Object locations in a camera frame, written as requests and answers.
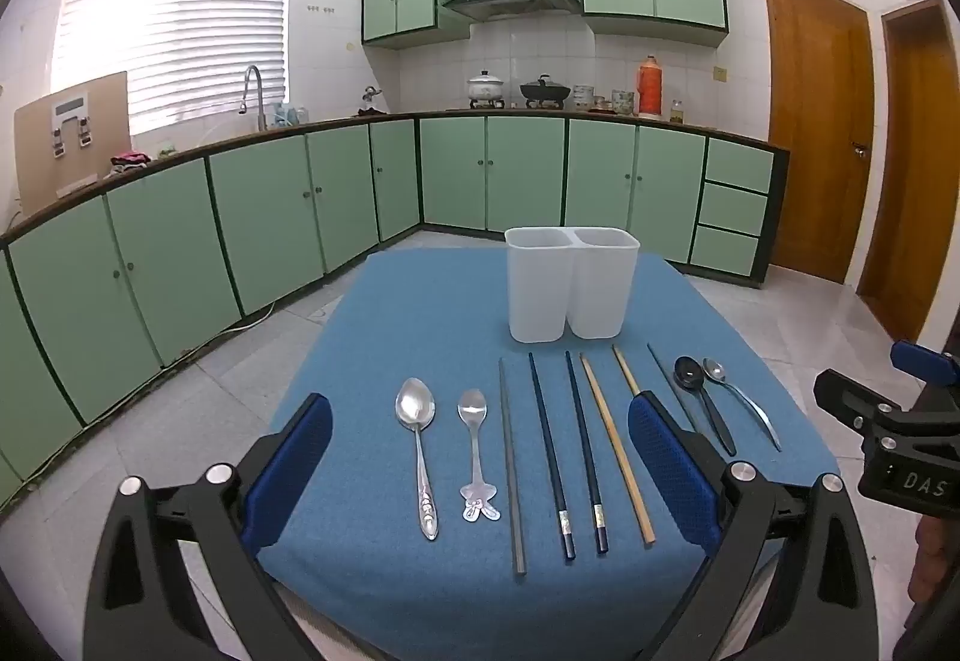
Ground small plain steel spoon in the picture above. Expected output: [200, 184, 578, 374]
[703, 359, 782, 452]

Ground black spoon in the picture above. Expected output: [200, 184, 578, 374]
[673, 356, 737, 457]

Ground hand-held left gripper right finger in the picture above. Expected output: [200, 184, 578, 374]
[627, 391, 878, 661]

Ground bamboo chopstick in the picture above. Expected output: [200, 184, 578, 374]
[581, 355, 656, 545]
[611, 344, 644, 399]

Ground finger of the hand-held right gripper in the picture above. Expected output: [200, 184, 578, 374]
[891, 341, 960, 437]
[814, 368, 929, 453]

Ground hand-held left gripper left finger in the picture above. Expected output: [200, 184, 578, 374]
[82, 393, 335, 661]

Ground black wok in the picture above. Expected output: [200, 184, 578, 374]
[520, 74, 574, 106]

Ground grey chopstick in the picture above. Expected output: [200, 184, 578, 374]
[498, 358, 528, 576]
[646, 343, 702, 437]

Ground black range hood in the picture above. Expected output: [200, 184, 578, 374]
[441, 0, 582, 22]

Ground wooden door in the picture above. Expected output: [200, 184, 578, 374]
[763, 0, 876, 286]
[857, 0, 960, 344]

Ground white window blind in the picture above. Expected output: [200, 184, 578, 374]
[49, 0, 296, 137]

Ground large steel spoon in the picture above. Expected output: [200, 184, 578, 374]
[395, 377, 440, 542]

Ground green base cabinets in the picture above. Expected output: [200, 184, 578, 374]
[0, 113, 790, 504]

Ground small spoon with ornate handle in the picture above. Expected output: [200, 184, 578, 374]
[457, 389, 502, 524]

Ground brown cardboard board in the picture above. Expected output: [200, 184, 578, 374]
[13, 71, 132, 216]

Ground white two-compartment utensil holder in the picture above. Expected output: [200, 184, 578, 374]
[504, 226, 641, 343]

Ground dark blue chopstick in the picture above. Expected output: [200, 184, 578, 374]
[528, 352, 577, 563]
[564, 351, 610, 554]

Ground blue felt mat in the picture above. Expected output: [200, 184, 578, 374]
[255, 247, 841, 661]

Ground steel kitchen faucet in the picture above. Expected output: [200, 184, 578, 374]
[238, 65, 269, 131]

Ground orange thermos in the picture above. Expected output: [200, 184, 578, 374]
[637, 55, 665, 119]

